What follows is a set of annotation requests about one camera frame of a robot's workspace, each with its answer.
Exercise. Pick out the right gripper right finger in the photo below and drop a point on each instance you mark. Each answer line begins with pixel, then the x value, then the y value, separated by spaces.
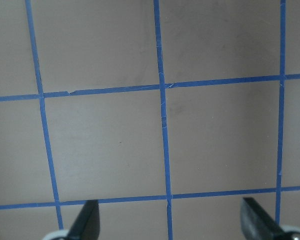
pixel 256 223

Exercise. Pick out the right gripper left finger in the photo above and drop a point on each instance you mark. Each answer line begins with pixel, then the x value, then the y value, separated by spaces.
pixel 87 224

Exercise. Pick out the brown paper table cover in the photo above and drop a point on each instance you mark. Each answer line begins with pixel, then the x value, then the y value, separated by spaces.
pixel 168 112

